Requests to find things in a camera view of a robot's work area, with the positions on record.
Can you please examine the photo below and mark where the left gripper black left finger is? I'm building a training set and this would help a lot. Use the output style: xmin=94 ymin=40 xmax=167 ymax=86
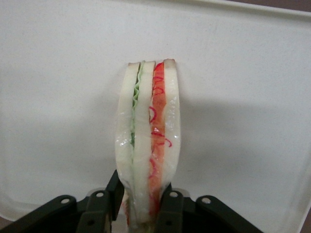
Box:
xmin=0 ymin=169 xmax=125 ymax=233

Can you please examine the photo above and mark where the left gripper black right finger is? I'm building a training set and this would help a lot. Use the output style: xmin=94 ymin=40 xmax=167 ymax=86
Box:
xmin=155 ymin=182 xmax=265 ymax=233

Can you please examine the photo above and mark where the triangle sandwich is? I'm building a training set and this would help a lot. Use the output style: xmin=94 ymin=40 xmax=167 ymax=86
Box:
xmin=114 ymin=58 xmax=182 ymax=233

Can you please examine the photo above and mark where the beige plastic serving tray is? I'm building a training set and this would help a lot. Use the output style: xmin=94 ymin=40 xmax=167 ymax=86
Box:
xmin=0 ymin=0 xmax=311 ymax=233

